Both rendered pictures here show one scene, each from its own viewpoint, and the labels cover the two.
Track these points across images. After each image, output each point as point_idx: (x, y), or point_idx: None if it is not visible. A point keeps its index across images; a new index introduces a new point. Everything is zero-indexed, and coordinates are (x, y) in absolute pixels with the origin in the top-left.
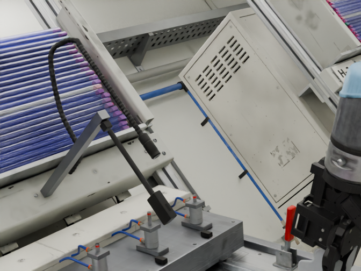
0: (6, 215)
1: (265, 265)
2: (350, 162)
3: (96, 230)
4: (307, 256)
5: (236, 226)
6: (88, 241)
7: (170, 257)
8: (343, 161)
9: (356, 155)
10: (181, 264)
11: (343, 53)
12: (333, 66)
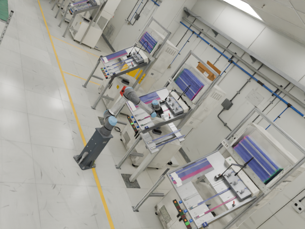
0: (179, 92)
1: (170, 116)
2: None
3: (178, 100)
4: (169, 119)
5: (174, 112)
6: (175, 99)
7: (170, 105)
8: None
9: (159, 109)
10: (169, 107)
11: (225, 140)
12: (224, 139)
